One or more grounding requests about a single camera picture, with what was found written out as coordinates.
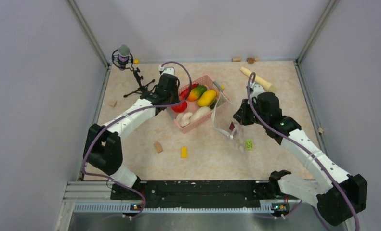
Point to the brown wooden block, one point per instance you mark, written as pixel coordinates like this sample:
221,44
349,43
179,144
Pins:
158,147

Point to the white radish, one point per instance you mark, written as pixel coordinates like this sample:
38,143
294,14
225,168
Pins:
199,113

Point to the red apple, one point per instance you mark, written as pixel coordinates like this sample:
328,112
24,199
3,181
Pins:
180,108

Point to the yellow mango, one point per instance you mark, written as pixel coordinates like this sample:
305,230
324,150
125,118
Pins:
207,98

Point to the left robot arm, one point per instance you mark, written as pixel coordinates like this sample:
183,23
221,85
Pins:
103,148

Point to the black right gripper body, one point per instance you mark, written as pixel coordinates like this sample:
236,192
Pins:
248,116

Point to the green orange mango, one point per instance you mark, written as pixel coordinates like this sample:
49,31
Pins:
196,93

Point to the red chili pepper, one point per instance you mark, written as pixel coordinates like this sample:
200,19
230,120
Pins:
186,91

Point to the brown piece at back wall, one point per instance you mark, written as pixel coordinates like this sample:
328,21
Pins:
252,60

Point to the beige wooden rolling pin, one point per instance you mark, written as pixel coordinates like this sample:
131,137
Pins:
267,86

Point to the clear dotted zip top bag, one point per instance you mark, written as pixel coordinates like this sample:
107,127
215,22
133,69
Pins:
221,118

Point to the green leafy vegetable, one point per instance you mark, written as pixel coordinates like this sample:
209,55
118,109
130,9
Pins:
215,103

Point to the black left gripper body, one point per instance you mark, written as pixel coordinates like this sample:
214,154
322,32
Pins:
173,96

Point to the cork at back wall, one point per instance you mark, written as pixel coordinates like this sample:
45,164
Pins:
236,59

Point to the yellow toy block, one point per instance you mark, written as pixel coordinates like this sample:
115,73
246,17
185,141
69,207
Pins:
184,152

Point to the green toy brick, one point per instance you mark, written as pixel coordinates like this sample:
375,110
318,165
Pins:
249,144

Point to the light wooden block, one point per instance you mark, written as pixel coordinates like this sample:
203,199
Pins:
113,103

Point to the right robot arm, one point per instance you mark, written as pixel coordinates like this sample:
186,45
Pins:
336,194

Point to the microphone on black tripod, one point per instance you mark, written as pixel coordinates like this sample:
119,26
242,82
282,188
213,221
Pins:
123,59

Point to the purple onion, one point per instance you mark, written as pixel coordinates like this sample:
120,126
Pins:
232,126

